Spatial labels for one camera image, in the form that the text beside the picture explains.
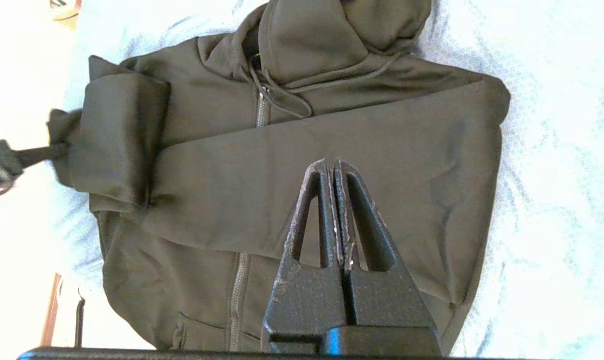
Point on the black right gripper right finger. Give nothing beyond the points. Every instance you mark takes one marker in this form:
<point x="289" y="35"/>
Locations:
<point x="387" y="305"/>

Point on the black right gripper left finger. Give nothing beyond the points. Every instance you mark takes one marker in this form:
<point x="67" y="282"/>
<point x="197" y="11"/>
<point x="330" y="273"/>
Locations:
<point x="304" y="305"/>

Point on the black zip hoodie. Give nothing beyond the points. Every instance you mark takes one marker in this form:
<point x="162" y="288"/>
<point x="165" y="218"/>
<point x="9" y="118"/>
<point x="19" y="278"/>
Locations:
<point x="282" y="175"/>

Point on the blue bed sheet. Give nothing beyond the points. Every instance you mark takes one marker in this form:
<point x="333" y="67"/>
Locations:
<point x="557" y="175"/>

